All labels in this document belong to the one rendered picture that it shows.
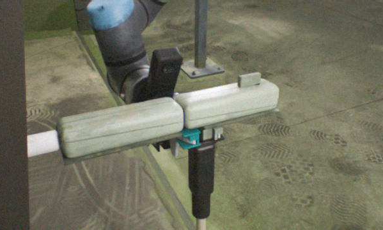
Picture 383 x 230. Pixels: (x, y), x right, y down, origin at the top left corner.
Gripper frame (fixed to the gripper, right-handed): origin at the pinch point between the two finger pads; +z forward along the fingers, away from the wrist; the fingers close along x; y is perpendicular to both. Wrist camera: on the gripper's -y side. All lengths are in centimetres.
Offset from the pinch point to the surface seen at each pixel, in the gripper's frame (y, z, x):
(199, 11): 1, -115, -62
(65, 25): 17, -201, -10
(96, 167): 40, -61, 5
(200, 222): 17.3, -0.8, -0.4
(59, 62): 28, -153, 2
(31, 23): 15, -201, 10
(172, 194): 42, -39, -12
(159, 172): 40, -50, -12
